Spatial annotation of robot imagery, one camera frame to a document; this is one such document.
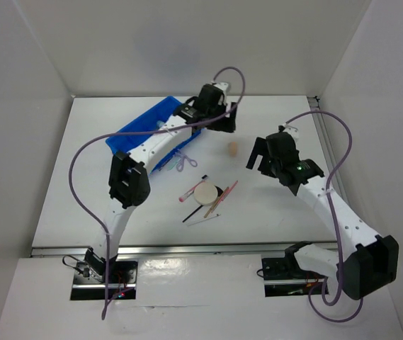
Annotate beige makeup sponge egg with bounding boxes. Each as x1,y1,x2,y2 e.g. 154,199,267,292
227,142,238,157

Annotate mint green tweezers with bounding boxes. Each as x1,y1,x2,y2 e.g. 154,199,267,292
165,159,180,171

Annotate round cream powder puff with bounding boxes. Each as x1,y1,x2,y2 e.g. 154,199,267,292
193,182,218,206

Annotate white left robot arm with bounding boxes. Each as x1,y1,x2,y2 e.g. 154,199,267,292
85,81,237,283

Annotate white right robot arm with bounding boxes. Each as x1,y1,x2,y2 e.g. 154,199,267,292
246,126,399,300

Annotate long pink makeup brush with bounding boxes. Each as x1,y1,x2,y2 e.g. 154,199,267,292
220,181,238,201

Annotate white thin makeup pencil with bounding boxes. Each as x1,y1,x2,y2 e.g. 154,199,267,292
186,214,221,227

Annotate blue divided plastic bin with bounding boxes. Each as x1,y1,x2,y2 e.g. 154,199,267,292
105,96,205,176

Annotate pink brow comb brush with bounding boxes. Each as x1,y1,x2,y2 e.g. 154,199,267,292
178,175,208,203

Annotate aluminium rail front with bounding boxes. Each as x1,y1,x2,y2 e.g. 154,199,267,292
30,241,339,258

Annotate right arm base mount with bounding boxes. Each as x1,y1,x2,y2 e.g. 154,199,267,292
256,242,324,298

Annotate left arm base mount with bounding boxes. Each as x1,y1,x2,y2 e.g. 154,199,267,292
62,253,140,301

